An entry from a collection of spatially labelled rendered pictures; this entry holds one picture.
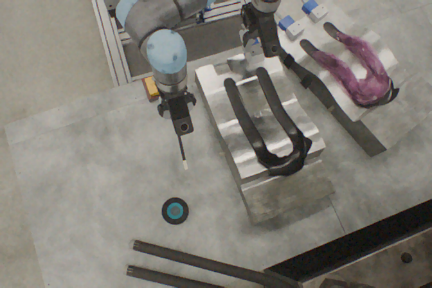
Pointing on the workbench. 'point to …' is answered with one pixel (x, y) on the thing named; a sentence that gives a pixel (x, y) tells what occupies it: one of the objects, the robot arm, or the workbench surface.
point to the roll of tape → (171, 209)
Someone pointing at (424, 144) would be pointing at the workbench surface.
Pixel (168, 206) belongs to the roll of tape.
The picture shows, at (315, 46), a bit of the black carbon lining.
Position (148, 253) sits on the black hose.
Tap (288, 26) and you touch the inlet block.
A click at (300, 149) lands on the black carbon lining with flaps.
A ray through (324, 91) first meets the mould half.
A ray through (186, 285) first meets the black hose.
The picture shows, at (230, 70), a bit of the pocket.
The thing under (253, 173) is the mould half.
